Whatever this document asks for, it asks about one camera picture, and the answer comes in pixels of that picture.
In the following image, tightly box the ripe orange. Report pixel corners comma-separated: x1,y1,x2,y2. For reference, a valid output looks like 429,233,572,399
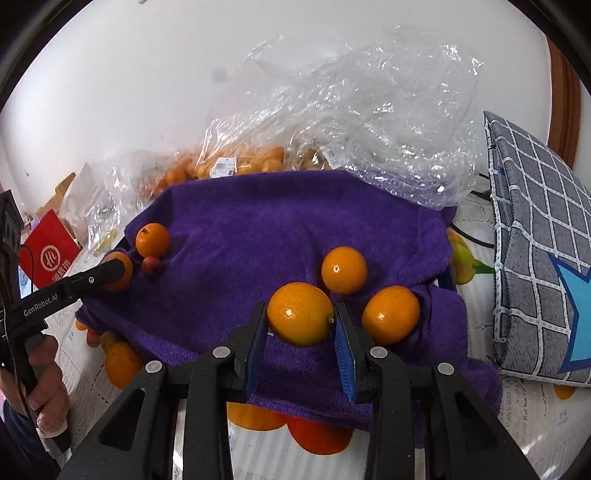
267,282,335,348
321,246,368,295
102,251,134,294
361,285,421,345
135,223,171,258

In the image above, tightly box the grey checkered cushion blue star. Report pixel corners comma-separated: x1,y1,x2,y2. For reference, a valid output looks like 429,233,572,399
483,111,591,386

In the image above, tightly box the purple towel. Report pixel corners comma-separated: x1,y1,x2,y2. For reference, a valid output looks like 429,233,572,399
75,170,504,448

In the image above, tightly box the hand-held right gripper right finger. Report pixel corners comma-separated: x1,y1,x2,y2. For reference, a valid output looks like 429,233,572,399
335,302,539,480

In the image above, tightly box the red paper bag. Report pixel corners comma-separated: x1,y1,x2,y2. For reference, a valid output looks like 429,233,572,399
19,209,83,294

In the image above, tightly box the brown wooden door frame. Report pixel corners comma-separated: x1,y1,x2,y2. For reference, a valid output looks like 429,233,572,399
545,37,583,167

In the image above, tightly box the white plastic bag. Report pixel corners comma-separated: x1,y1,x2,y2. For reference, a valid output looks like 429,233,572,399
60,161,112,222

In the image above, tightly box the small clear plastic bag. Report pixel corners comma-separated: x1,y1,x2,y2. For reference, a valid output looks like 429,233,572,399
60,157,162,254

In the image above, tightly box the large crumpled clear plastic bag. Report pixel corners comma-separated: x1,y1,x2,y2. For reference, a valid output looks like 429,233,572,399
203,25,485,210

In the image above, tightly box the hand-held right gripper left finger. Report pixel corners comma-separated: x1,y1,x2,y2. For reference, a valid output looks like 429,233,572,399
55,302,269,480

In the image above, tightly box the clear bag of oranges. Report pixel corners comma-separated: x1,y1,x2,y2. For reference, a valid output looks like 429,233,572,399
139,117,287,195

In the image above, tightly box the black cable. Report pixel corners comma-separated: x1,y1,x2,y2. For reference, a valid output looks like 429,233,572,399
450,171,497,250

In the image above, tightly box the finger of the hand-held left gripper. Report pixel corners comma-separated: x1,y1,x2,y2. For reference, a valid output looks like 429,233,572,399
81,259,134,296

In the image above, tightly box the person's left hand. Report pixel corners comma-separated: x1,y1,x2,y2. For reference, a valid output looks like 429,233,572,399
0,330,72,439

